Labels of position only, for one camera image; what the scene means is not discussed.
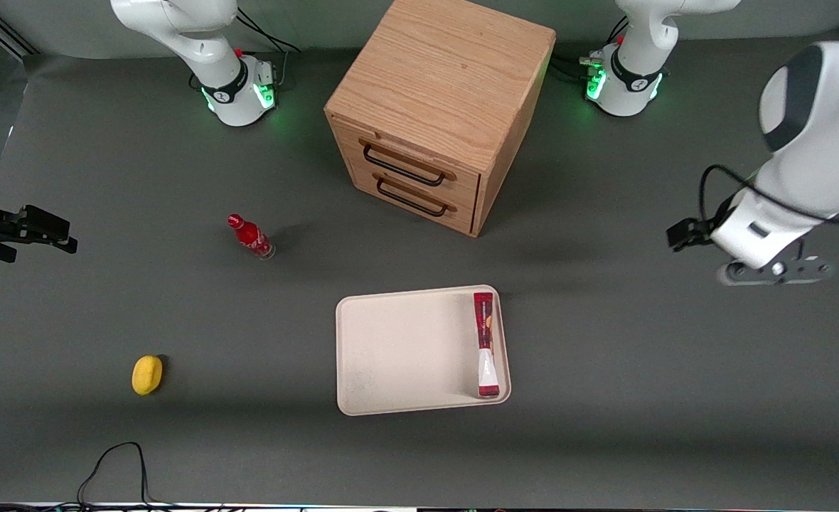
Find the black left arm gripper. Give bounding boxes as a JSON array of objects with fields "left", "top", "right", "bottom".
[{"left": 666, "top": 216, "right": 716, "bottom": 252}]

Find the red tartan cookie box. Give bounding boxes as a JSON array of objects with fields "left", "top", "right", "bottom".
[{"left": 473, "top": 292, "right": 501, "bottom": 399}]

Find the cream plastic tray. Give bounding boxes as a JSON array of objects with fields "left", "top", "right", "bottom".
[{"left": 335, "top": 284, "right": 513, "bottom": 417}]

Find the yellow lemon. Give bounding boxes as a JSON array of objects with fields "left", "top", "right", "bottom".
[{"left": 132, "top": 355, "right": 165, "bottom": 397}]

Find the red cola bottle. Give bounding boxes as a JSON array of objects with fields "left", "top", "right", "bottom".
[{"left": 227, "top": 213, "right": 277, "bottom": 262}]

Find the wooden drawer front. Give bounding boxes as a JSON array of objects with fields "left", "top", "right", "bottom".
[
  {"left": 351, "top": 165, "right": 479, "bottom": 234},
  {"left": 331, "top": 117, "right": 481, "bottom": 194}
]

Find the wooden drawer cabinet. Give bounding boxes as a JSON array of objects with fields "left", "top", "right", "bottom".
[{"left": 324, "top": 0, "right": 557, "bottom": 238}]

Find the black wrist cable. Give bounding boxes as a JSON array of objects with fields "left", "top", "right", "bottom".
[{"left": 698, "top": 164, "right": 839, "bottom": 229}]

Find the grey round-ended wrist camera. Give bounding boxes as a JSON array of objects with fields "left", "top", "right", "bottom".
[{"left": 717, "top": 256, "right": 834, "bottom": 287}]

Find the aluminium frame rail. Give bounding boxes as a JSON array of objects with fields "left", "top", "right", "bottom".
[{"left": 0, "top": 11, "right": 41, "bottom": 59}]

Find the black left base cable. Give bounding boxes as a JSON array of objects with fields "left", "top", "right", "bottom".
[{"left": 550, "top": 54, "right": 597, "bottom": 82}]

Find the black base cable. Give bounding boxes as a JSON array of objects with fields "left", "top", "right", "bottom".
[
  {"left": 235, "top": 6, "right": 302, "bottom": 92},
  {"left": 550, "top": 54, "right": 597, "bottom": 82}
]

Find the black looped floor cable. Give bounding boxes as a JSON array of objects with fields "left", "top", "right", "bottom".
[{"left": 76, "top": 441, "right": 153, "bottom": 508}]

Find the black metal drawer handle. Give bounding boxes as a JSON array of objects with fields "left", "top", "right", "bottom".
[
  {"left": 375, "top": 178, "right": 451, "bottom": 218},
  {"left": 360, "top": 142, "right": 449, "bottom": 188}
]

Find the black right base cable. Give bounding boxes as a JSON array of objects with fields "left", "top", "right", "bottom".
[{"left": 235, "top": 6, "right": 302, "bottom": 92}]

